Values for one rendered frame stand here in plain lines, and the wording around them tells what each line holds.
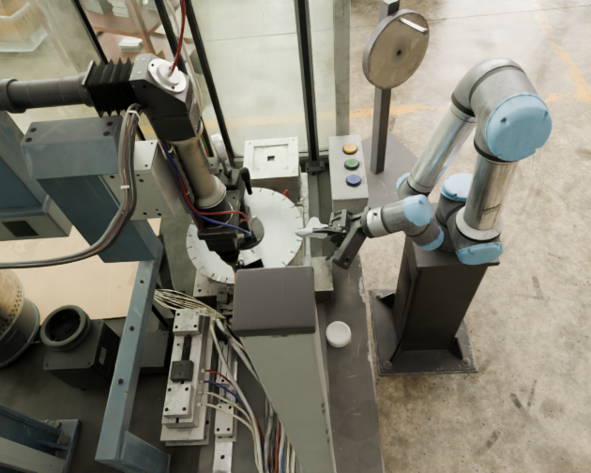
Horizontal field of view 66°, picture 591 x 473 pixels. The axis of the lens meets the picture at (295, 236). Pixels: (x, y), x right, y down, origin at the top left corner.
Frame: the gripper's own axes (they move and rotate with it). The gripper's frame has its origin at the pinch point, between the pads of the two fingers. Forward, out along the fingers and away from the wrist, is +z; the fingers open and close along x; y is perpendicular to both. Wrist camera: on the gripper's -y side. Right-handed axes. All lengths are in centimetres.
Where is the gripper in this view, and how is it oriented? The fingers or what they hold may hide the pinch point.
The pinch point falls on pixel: (310, 249)
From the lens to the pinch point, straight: 129.7
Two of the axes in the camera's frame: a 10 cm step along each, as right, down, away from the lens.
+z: -7.9, 2.5, 5.7
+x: -6.0, -5.3, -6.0
